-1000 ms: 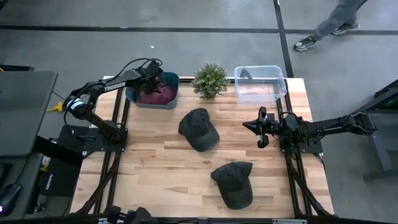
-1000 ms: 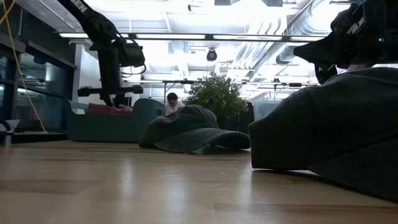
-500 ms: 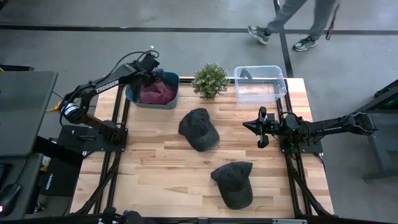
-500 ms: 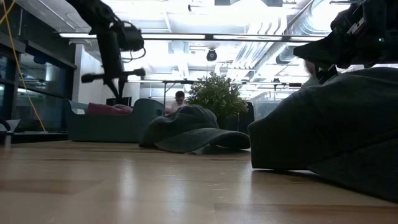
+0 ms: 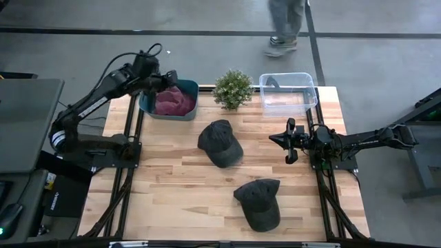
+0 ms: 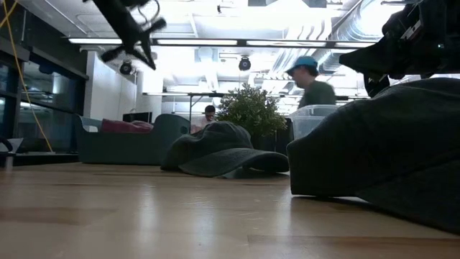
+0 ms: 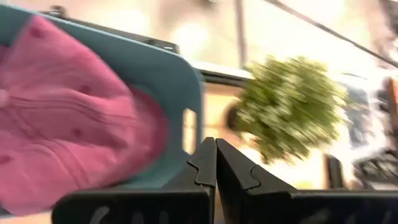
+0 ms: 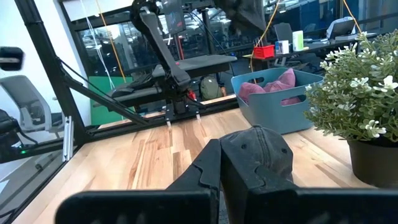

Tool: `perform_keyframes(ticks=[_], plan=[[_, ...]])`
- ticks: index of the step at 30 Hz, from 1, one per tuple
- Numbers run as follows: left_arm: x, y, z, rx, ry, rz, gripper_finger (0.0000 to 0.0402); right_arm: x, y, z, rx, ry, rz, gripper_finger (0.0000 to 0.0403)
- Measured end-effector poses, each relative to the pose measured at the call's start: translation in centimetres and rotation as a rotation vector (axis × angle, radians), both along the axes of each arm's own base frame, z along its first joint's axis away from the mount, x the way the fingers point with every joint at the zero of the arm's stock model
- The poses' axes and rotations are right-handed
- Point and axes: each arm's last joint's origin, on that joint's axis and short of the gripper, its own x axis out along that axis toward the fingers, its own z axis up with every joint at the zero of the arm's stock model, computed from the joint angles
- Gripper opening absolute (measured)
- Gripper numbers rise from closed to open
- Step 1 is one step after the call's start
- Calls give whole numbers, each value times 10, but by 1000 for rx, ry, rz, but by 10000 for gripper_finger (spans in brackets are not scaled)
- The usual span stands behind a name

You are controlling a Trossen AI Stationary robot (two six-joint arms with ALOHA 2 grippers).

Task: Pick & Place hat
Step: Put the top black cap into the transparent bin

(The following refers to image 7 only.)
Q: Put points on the maroon baseball cap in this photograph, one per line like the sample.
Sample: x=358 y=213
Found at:
x=68 y=118

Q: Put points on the clear plastic bin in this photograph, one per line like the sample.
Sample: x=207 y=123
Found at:
x=357 y=118

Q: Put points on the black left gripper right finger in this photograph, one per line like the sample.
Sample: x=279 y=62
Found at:
x=248 y=202

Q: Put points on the green potted plant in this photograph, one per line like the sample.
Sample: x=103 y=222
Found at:
x=289 y=105

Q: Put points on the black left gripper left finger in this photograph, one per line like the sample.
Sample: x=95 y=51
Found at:
x=186 y=202

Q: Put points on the teal plastic bin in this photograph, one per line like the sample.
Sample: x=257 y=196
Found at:
x=161 y=68

